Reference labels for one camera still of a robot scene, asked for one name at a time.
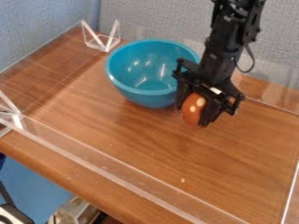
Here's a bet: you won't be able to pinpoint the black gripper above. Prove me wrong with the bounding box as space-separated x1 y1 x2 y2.
172 53 246 127

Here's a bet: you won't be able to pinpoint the brown and white toy mushroom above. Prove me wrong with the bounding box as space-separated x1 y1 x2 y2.
182 93 207 126

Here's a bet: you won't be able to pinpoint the blue plastic bowl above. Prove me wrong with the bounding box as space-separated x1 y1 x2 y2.
106 38 200 109

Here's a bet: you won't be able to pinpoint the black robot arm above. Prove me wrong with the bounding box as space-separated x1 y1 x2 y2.
172 0 267 127

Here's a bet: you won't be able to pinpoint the clear acrylic barrier walls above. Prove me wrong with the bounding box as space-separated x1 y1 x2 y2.
0 27 299 224

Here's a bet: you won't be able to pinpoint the dark stand at left edge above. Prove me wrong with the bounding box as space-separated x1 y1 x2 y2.
0 181 35 224

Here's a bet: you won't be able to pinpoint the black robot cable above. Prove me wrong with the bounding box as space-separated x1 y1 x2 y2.
235 43 256 74

